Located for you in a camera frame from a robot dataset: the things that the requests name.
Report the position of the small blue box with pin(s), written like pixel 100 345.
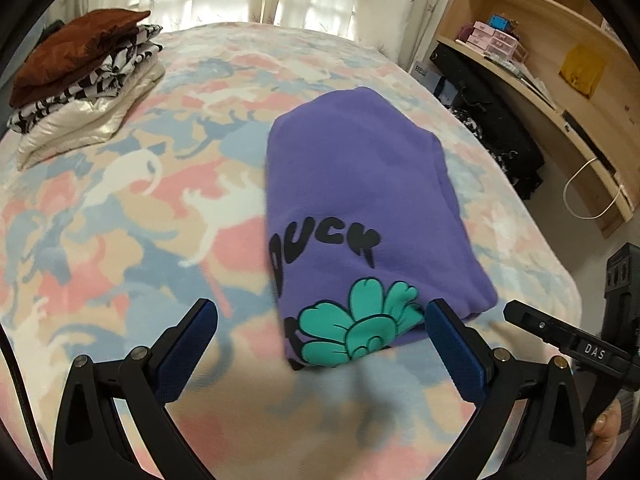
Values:
pixel 498 22

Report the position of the black bag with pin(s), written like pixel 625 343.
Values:
pixel 500 120

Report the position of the white printed box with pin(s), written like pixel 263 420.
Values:
pixel 425 76

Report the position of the light wooden shelf unit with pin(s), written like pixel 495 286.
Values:
pixel 545 10

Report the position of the pastel patterned bed blanket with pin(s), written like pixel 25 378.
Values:
pixel 125 200

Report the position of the stack of papers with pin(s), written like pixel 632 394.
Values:
pixel 535 82

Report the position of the purple zip hoodie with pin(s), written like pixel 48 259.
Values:
pixel 350 170

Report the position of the brown folded garment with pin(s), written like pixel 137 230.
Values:
pixel 75 50

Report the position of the black flat device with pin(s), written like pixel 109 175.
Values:
pixel 590 142

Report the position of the black and white speckled cloth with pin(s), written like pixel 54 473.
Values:
pixel 467 122

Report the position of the maroon pouch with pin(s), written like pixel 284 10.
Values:
pixel 467 34

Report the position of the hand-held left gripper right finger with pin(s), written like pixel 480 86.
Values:
pixel 455 350

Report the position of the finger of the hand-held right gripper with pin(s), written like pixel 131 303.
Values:
pixel 550 332

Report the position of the black and white patterned garment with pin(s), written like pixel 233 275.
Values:
pixel 105 77

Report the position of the blue-grey box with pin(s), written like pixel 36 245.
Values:
pixel 445 91

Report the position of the pink drawer organizer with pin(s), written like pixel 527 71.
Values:
pixel 492 42

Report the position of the cream puffer jacket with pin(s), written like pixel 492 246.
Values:
pixel 75 125

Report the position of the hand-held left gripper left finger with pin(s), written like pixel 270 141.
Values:
pixel 187 350

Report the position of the person's right hand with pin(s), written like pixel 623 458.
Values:
pixel 607 422

